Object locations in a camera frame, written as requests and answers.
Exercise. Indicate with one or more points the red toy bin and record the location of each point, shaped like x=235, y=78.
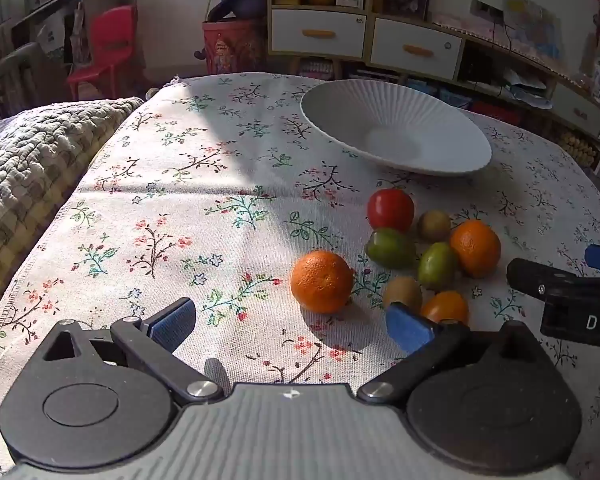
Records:
x=230, y=47

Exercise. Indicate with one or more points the brown kiwi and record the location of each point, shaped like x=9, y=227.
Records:
x=434, y=225
x=402, y=294

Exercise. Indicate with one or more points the red tomato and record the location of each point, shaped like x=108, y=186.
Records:
x=390, y=210

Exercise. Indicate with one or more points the wooden bookshelf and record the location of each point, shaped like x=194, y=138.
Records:
x=65, y=15

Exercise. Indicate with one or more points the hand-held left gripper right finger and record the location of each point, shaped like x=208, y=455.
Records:
x=409, y=327

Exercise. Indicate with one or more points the floral tablecloth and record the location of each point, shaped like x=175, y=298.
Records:
x=195, y=200

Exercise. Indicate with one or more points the quilted checked blanket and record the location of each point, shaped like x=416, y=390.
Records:
x=40, y=160

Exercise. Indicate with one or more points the long low wooden shelf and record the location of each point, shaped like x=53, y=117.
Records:
x=565, y=85

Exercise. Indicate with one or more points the red plastic chair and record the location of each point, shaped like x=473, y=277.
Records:
x=107, y=45

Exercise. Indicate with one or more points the white ribbed plate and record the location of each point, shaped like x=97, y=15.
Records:
x=390, y=125

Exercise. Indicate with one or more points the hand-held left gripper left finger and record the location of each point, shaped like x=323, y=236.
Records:
x=172, y=325

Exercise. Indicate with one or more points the colourful wall poster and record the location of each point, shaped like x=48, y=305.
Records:
x=535, y=22

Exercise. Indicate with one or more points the wooden cabinet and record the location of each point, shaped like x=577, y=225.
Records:
x=370, y=10

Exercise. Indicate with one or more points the green lime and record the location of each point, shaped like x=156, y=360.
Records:
x=390, y=248
x=437, y=265

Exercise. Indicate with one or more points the small smooth orange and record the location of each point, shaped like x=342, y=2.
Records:
x=446, y=306

